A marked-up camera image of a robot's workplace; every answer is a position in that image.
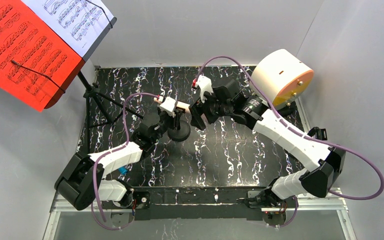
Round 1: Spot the tall black mic stand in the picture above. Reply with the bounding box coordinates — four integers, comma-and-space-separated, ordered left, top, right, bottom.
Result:
167, 109, 191, 142

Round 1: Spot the pink-headed microphone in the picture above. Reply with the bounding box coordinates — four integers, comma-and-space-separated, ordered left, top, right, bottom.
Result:
176, 100, 191, 114

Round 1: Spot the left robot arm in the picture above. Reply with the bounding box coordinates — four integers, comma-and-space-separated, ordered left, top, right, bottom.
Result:
54, 108, 191, 211

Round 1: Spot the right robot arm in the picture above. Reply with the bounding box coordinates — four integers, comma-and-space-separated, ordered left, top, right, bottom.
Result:
189, 75, 345, 208

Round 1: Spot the white round drum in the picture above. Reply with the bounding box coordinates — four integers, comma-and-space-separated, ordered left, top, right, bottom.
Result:
249, 49, 314, 111

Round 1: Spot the blue small block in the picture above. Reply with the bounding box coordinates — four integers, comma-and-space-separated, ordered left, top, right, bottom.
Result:
118, 166, 129, 176

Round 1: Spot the black music stand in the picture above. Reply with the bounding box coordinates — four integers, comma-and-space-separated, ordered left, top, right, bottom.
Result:
42, 16, 145, 157

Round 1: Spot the white sheet music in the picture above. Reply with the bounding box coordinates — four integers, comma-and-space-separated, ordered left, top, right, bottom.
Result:
23, 0, 117, 61

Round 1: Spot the red sheet music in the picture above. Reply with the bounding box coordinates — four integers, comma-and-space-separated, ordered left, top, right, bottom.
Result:
0, 0, 85, 112

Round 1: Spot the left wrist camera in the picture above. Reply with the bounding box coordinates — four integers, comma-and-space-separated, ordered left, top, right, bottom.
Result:
154, 95, 178, 118

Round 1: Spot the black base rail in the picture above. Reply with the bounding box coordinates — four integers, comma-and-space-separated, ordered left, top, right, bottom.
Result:
100, 187, 296, 221

